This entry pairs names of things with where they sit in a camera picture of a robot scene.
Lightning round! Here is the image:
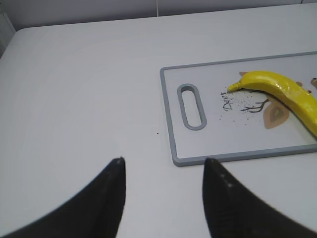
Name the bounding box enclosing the grey rimmed white cutting board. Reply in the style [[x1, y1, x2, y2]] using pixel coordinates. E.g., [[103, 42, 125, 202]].
[[160, 52, 317, 166]]

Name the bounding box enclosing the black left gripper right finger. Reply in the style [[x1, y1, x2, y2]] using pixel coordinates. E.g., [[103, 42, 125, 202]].
[[202, 158, 317, 238]]

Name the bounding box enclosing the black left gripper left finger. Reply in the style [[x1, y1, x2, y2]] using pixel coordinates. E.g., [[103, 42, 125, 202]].
[[6, 157, 126, 238]]

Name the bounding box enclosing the yellow plastic banana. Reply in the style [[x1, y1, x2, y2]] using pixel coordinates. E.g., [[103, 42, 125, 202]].
[[227, 71, 317, 135]]

